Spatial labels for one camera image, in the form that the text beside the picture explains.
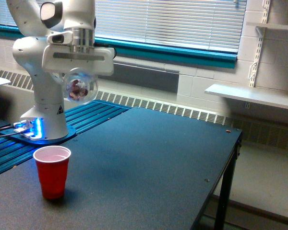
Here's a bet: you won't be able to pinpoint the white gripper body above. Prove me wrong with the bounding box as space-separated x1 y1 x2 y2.
42 30 115 76

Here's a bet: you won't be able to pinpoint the clear plastic cup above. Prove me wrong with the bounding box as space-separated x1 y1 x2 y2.
63 68 98 104

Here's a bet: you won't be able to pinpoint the candies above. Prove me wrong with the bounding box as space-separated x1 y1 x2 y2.
66 79 88 101

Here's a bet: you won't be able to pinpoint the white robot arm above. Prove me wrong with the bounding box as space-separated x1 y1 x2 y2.
7 0 116 141

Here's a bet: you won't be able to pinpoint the red plastic cup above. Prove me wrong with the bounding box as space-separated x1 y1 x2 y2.
33 146 71 199

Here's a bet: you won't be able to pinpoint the white window blinds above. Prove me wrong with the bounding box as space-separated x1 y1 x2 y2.
0 0 247 53

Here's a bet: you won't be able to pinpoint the black table leg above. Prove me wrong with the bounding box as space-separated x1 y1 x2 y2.
214 134 242 230

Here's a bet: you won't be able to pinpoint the white baseboard radiator vent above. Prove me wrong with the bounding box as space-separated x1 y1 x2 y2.
96 91 288 150

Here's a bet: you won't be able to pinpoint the black cables at base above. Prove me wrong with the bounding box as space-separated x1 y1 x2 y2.
0 122 22 138

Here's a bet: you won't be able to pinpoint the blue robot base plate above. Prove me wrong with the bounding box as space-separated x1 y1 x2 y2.
8 125 76 146

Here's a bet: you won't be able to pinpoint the white shelf bracket rail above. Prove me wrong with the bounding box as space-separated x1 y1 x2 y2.
248 0 271 88

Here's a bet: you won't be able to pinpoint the white upper wall shelf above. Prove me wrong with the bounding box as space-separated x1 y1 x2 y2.
246 22 288 31

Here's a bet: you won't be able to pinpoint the white wall shelf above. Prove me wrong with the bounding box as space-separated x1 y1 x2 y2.
204 83 288 109
246 22 288 31

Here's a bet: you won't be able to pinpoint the white lower wall shelf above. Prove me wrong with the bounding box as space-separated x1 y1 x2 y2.
204 83 288 109

